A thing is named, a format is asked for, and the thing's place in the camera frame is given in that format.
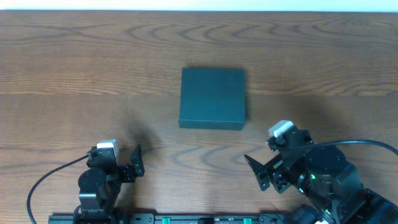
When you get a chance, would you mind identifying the black gift box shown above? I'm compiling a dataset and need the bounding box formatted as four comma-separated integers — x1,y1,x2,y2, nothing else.
178,67,246,130

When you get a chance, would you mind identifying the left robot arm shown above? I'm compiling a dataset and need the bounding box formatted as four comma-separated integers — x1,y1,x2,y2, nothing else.
73,141,145,223

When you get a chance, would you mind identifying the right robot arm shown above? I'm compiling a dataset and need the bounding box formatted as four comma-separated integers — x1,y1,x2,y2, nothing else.
245,125,397,224

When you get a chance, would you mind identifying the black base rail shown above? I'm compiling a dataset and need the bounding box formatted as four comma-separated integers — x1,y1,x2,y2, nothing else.
47,203,364,224

